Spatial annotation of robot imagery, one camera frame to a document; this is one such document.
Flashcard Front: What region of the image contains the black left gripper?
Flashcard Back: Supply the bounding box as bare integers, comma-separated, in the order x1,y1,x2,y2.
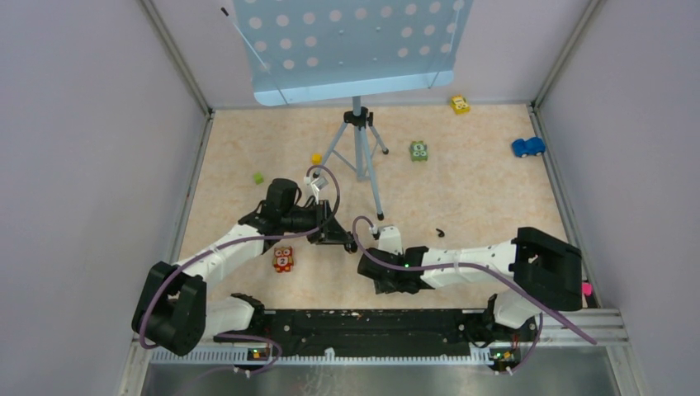
281,199,352,245

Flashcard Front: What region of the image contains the earbuds case base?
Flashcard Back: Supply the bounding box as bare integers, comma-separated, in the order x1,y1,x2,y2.
343,242,358,254

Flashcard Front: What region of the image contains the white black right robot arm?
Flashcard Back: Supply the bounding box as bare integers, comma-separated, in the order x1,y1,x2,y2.
357,226,583,340

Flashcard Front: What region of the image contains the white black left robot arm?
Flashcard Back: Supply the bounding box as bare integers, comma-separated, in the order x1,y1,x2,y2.
131,178,357,356

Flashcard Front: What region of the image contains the red owl number block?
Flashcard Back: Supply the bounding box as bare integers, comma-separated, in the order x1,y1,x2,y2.
272,247,295,273

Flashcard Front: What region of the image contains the small green cube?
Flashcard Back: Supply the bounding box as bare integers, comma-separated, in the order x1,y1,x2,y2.
253,172,264,185

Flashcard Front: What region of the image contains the green monster toy block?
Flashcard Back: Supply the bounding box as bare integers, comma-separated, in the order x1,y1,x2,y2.
409,140,428,162

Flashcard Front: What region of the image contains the yellow toy block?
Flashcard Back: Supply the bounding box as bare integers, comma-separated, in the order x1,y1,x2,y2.
450,95,471,115

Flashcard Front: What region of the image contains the blue toy car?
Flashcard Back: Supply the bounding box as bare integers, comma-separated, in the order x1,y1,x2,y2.
511,136,546,158

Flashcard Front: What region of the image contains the pink highlighter marker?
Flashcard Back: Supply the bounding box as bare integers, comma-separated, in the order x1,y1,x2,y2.
582,282,593,297

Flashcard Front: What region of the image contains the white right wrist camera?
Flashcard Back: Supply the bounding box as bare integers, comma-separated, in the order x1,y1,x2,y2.
371,224,404,255

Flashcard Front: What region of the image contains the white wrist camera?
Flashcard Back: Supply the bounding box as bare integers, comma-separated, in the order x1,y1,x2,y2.
371,224,404,255
304,173,329,201

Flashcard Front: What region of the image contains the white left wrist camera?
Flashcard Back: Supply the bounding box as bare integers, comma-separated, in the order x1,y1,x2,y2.
304,173,329,201

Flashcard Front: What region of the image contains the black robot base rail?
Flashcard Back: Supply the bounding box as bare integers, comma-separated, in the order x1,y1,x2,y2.
214,309,537,358

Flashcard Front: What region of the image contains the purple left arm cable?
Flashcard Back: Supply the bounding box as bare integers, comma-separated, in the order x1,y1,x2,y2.
137,165,342,351

